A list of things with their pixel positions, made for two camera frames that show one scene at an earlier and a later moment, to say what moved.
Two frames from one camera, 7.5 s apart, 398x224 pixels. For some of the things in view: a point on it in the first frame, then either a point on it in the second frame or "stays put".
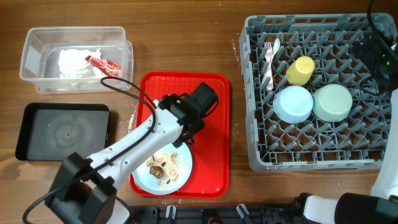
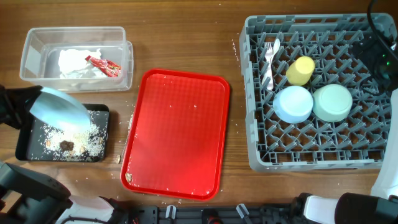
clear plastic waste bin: x=78 y=59 stays put
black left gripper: x=199 y=125 → x=13 y=100
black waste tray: x=50 y=132 stays put
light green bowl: x=332 y=102 stays put
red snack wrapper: x=106 y=66 stays put
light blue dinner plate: x=166 y=172 → x=61 y=111
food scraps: x=164 y=168 → x=87 y=145
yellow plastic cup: x=300 y=71 stays put
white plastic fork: x=268 y=52 stays put
